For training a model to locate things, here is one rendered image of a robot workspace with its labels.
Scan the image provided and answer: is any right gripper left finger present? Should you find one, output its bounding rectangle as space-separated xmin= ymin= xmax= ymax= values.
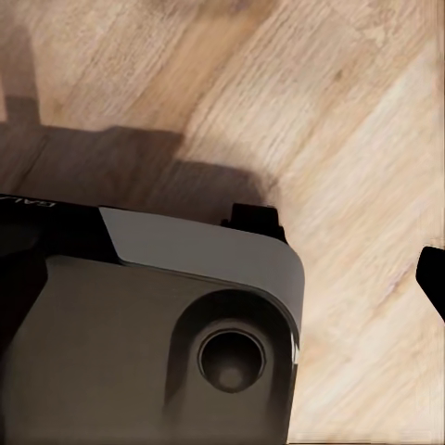
xmin=0 ymin=247 xmax=48 ymax=357

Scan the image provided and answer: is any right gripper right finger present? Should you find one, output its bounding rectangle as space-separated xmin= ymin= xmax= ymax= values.
xmin=415 ymin=246 xmax=445 ymax=320

